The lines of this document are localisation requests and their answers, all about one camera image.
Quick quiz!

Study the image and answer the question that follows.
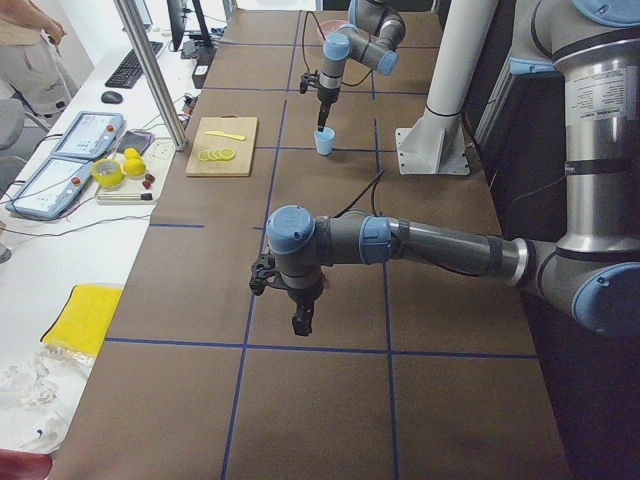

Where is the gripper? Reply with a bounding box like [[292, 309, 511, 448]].
[[317, 84, 340, 131], [281, 272, 324, 336]]

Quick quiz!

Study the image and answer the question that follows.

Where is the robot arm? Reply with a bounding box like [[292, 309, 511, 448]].
[[316, 0, 405, 132], [249, 1, 639, 337]]

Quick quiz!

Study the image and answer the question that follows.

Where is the light blue cup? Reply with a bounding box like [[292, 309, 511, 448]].
[[314, 126, 335, 156]]

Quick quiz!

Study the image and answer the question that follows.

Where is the pink bowl with ice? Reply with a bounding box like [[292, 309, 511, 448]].
[[316, 20, 347, 42]]

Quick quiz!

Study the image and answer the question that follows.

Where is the yellow plastic knife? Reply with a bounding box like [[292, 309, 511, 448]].
[[205, 130, 247, 141]]

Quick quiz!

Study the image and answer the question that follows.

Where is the wooden cutting board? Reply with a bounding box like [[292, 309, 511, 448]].
[[185, 117, 258, 178]]

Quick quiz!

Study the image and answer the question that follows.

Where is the lemon slice four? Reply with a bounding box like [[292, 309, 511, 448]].
[[220, 148, 235, 161]]

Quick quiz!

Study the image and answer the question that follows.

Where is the white pillar with base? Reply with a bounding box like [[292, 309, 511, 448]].
[[396, 0, 498, 175]]

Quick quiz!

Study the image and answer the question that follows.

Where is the white tray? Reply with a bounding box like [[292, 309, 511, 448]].
[[94, 138, 175, 205]]

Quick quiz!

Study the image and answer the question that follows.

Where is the black monitor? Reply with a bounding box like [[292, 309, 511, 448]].
[[167, 0, 213, 52]]

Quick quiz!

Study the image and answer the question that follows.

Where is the dark purple wallet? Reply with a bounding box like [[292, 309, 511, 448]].
[[116, 130, 155, 154]]

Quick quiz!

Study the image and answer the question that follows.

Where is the yellow lemon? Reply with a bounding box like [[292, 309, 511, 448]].
[[123, 147, 141, 159], [122, 157, 146, 177]]

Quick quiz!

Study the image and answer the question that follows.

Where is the black keyboard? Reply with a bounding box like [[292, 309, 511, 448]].
[[105, 50, 143, 89]]

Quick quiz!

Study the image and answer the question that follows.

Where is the black computer mouse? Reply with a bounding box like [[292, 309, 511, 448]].
[[101, 90, 123, 105]]

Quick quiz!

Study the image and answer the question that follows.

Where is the yellow cloth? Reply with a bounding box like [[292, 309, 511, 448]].
[[40, 284, 122, 358]]

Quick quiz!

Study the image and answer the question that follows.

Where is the yellow tape roll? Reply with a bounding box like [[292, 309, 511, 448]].
[[91, 159, 125, 188]]

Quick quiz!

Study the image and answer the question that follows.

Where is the upper teach pendant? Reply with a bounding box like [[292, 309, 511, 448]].
[[53, 111, 125, 160]]

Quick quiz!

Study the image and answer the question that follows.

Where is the teach pendant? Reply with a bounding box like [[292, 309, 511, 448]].
[[53, 111, 125, 160], [5, 155, 94, 220]]

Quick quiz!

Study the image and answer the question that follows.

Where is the clear plastic bag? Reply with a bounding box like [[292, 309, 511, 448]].
[[1, 346, 95, 454]]

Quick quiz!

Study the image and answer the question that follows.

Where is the lower teach pendant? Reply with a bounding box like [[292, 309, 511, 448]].
[[5, 155, 94, 220]]

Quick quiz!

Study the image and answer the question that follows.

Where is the person at desk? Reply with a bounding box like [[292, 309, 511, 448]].
[[1, 0, 78, 123]]

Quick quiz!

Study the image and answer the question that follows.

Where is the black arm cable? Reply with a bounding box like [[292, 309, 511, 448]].
[[337, 167, 390, 219]]

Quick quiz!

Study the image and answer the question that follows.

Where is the aluminium frame post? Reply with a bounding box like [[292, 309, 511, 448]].
[[114, 0, 188, 151]]

